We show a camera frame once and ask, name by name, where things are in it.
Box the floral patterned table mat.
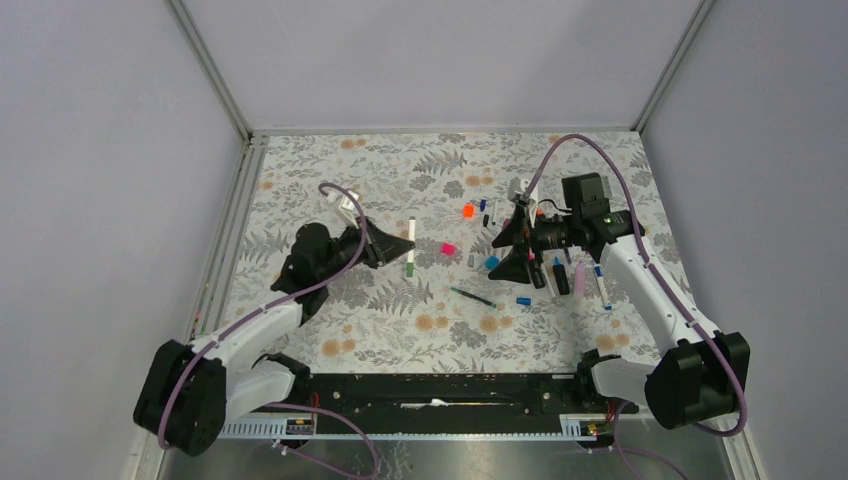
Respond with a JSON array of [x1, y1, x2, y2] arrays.
[[195, 132, 687, 373]]

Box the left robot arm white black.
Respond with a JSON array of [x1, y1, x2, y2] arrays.
[[132, 221, 415, 456]]

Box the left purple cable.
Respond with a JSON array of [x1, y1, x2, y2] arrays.
[[157, 183, 382, 480]]

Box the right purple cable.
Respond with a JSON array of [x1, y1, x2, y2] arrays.
[[523, 134, 749, 480]]

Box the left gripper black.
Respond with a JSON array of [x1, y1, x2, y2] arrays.
[[317, 216, 414, 282]]

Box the purple cable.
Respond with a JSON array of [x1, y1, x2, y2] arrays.
[[523, 134, 749, 480], [157, 183, 382, 480]]

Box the cyan highlighter cap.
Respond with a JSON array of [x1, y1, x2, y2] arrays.
[[483, 255, 500, 271]]

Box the black highlighter pink cap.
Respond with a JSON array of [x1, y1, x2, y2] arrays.
[[529, 264, 547, 289]]

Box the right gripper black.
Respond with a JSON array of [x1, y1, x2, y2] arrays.
[[488, 203, 580, 285]]

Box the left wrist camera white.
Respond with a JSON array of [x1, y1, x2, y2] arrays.
[[327, 190, 360, 228]]

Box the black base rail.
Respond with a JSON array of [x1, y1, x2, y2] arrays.
[[279, 373, 623, 438]]

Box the black highlighter blue cap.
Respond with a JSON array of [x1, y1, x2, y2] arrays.
[[552, 257, 571, 296]]

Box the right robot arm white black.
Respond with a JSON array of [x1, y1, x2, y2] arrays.
[[488, 173, 750, 429]]

